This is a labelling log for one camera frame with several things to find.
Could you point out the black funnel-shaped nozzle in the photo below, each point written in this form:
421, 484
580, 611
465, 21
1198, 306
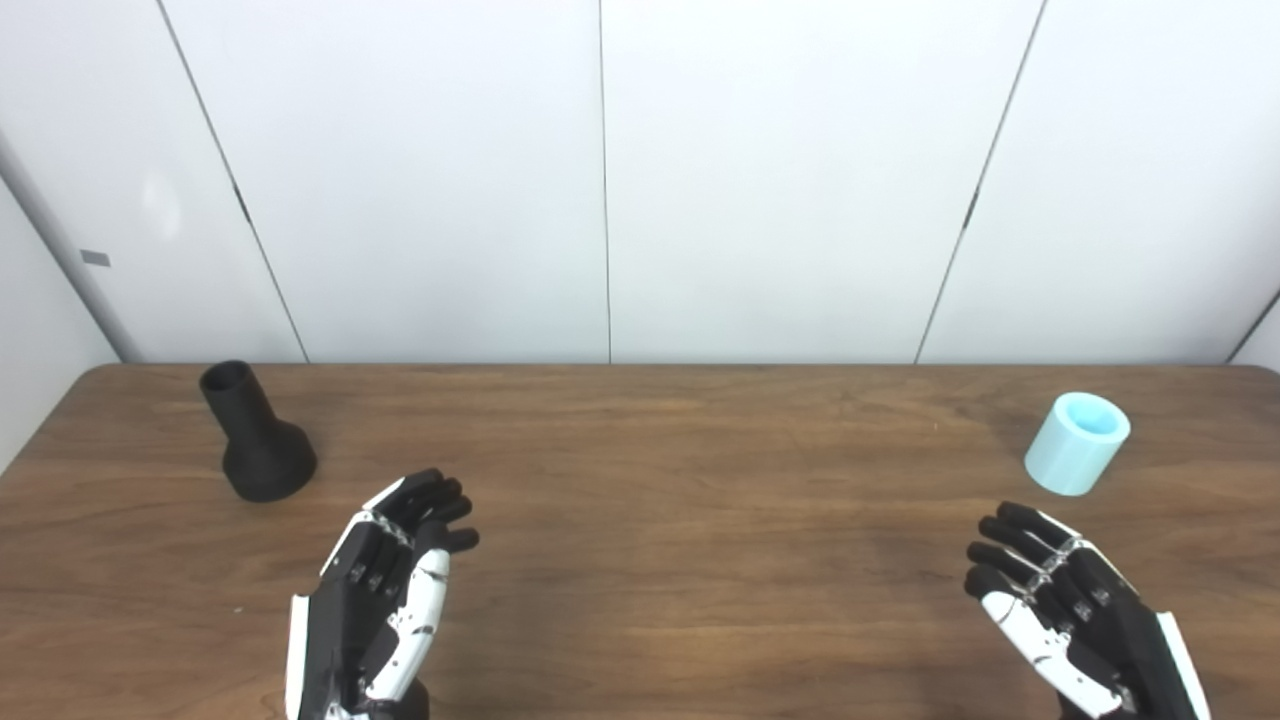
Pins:
262, 455

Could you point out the small grey wall label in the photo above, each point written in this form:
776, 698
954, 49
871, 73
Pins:
95, 258

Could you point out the white and black left hand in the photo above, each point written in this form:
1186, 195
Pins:
340, 620

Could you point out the white and black right hand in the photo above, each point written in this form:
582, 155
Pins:
1110, 620

